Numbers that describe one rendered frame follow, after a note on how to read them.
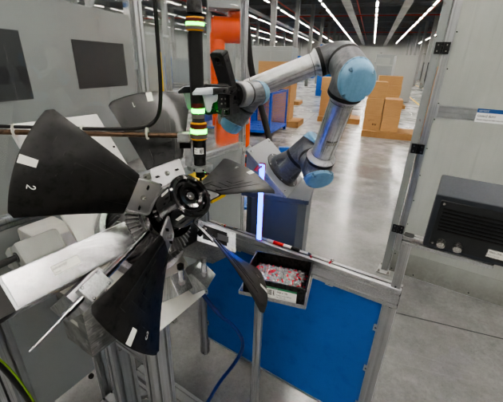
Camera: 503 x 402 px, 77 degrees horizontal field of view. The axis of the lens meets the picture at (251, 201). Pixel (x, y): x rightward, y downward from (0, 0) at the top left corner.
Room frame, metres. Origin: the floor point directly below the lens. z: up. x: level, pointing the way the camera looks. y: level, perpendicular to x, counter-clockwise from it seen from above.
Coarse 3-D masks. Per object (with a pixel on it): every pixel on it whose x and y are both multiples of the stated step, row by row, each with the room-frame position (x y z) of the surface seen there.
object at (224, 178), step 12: (216, 168) 1.02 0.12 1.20; (228, 168) 1.03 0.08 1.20; (240, 168) 1.04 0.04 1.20; (204, 180) 0.93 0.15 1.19; (216, 180) 0.93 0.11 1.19; (228, 180) 0.93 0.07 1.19; (240, 180) 0.95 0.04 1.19; (252, 180) 0.98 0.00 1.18; (264, 180) 1.02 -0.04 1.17; (216, 192) 0.84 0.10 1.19; (228, 192) 0.85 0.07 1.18; (240, 192) 0.88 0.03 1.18; (252, 192) 0.90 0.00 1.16; (264, 192) 0.94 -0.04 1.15
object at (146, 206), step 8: (144, 184) 0.71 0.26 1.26; (152, 184) 0.72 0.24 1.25; (136, 192) 0.70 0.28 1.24; (144, 192) 0.71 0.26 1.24; (152, 192) 0.72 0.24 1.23; (136, 200) 0.70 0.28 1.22; (152, 200) 0.72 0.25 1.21; (128, 208) 0.69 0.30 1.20; (136, 208) 0.70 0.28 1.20; (144, 208) 0.71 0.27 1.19
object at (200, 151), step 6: (192, 0) 0.82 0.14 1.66; (198, 0) 0.83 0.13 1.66; (192, 6) 0.82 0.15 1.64; (198, 6) 0.82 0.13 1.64; (186, 12) 0.83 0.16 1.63; (192, 12) 0.85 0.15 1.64; (198, 12) 0.85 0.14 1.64; (192, 144) 0.83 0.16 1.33; (198, 144) 0.82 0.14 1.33; (204, 144) 0.83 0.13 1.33; (198, 150) 0.82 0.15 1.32; (204, 150) 0.83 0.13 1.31; (198, 156) 0.82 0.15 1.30; (204, 156) 0.83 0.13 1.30; (198, 162) 0.82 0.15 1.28; (204, 162) 0.83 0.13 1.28; (198, 174) 0.82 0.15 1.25; (204, 174) 0.84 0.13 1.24
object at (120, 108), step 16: (128, 96) 0.94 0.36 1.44; (144, 96) 0.95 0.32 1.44; (176, 96) 0.98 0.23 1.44; (128, 112) 0.90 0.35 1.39; (144, 112) 0.91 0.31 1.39; (160, 112) 0.92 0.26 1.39; (176, 112) 0.93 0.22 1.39; (160, 128) 0.88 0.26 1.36; (176, 128) 0.89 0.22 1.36; (144, 144) 0.85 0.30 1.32; (160, 144) 0.85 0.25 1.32; (176, 144) 0.86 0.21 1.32; (144, 160) 0.83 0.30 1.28; (160, 160) 0.83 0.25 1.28
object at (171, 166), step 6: (168, 162) 0.83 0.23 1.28; (174, 162) 0.83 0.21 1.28; (180, 162) 0.83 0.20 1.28; (156, 168) 0.82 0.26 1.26; (162, 168) 0.82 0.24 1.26; (168, 168) 0.82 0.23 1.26; (174, 168) 0.82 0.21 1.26; (180, 168) 0.81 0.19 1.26; (156, 174) 0.81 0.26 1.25; (162, 174) 0.81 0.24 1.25; (174, 174) 0.81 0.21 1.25; (180, 174) 0.81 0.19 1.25; (156, 180) 0.80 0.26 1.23; (162, 180) 0.80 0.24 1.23; (168, 180) 0.80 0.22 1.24; (162, 186) 0.79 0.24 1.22
